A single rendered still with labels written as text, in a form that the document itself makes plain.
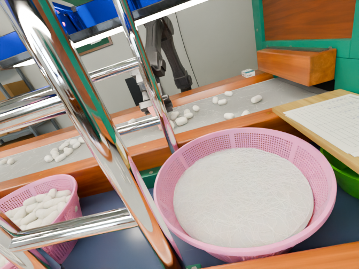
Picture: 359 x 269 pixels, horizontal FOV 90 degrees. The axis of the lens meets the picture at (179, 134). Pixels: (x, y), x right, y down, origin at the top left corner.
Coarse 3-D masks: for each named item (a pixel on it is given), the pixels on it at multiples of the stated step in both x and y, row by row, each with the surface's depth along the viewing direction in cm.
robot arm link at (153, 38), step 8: (144, 24) 73; (152, 24) 70; (160, 24) 71; (168, 24) 75; (152, 32) 68; (160, 32) 72; (168, 32) 77; (152, 40) 67; (160, 40) 71; (152, 48) 65; (160, 48) 70; (152, 56) 64; (160, 56) 67; (152, 64) 63
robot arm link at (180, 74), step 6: (162, 36) 79; (168, 36) 78; (162, 42) 81; (168, 42) 81; (162, 48) 83; (168, 48) 83; (174, 48) 85; (168, 54) 85; (174, 54) 85; (168, 60) 88; (174, 60) 87; (174, 66) 89; (180, 66) 90; (174, 72) 92; (180, 72) 91; (186, 72) 96; (174, 78) 95; (180, 78) 94; (186, 78) 94; (180, 84) 96; (186, 84) 96
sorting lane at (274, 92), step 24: (216, 96) 73; (240, 96) 65; (264, 96) 58; (288, 96) 53; (312, 96) 49; (192, 120) 59; (216, 120) 53; (0, 168) 74; (24, 168) 66; (48, 168) 59
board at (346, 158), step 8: (320, 96) 40; (328, 96) 39; (336, 96) 38; (288, 104) 41; (296, 104) 40; (304, 104) 39; (280, 112) 39; (288, 120) 36; (296, 128) 34; (304, 128) 32; (312, 136) 30; (320, 144) 28; (328, 144) 27; (336, 152) 25; (344, 152) 24; (344, 160) 24; (352, 160) 23; (352, 168) 23
